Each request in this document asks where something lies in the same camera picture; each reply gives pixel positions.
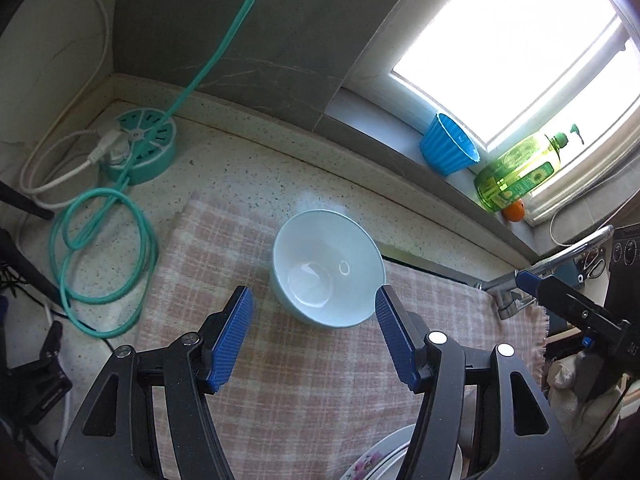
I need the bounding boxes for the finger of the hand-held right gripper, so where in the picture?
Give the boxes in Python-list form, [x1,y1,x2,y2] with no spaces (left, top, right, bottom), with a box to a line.
[517,270,640,361]

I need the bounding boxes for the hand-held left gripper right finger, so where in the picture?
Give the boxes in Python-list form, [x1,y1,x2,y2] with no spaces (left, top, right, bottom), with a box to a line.
[375,285,581,480]

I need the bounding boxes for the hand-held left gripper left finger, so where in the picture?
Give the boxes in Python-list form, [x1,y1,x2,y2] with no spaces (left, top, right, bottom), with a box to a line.
[52,286,254,480]

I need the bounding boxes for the teal bowl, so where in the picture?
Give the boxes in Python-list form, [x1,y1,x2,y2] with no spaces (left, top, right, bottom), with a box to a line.
[270,209,387,330]

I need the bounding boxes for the white plate pink blossom print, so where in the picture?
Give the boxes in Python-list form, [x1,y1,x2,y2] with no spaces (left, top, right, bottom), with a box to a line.
[337,422,418,480]

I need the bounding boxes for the person's right hand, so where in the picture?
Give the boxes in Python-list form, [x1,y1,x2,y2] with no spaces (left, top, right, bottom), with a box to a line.
[545,352,640,461]

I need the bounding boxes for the chrome kitchen faucet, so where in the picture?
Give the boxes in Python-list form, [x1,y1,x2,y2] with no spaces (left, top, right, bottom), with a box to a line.
[475,225,613,320]

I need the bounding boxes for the pink plaid cloth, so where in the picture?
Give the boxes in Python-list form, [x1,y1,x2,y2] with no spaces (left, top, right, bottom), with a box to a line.
[135,192,551,480]

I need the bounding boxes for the green dish soap bottle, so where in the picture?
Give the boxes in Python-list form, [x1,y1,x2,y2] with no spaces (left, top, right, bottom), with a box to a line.
[474,124,585,212]

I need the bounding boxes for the blue ribbed cup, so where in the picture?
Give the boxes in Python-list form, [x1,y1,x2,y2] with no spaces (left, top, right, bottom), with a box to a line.
[419,112,481,177]

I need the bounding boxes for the round teal power strip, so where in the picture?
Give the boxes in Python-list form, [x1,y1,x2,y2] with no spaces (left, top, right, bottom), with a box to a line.
[100,108,177,184]

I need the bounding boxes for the black tripod leg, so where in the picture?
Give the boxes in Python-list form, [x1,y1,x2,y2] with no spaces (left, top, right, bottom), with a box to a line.
[0,180,54,222]
[0,230,67,307]

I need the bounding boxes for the white plug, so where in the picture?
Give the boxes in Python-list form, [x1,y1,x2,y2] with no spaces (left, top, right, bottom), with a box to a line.
[89,127,135,166]

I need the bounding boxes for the window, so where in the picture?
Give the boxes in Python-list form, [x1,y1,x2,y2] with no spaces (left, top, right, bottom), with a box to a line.
[345,0,640,221]

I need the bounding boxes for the black handled scissors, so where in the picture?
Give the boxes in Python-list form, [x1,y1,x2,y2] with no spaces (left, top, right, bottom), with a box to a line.
[575,247,607,279]

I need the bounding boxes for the metal faucet hose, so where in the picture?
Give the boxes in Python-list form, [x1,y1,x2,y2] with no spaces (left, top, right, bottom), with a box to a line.
[549,195,631,247]

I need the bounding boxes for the teal power cable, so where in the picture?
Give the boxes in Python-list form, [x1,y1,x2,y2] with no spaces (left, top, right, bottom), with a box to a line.
[50,0,278,339]

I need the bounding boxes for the black clamp mount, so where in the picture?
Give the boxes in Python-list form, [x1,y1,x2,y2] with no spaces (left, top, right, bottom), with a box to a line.
[0,320,73,426]

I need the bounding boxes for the white cable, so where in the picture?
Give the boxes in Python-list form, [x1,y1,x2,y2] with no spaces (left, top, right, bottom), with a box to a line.
[19,0,112,211]

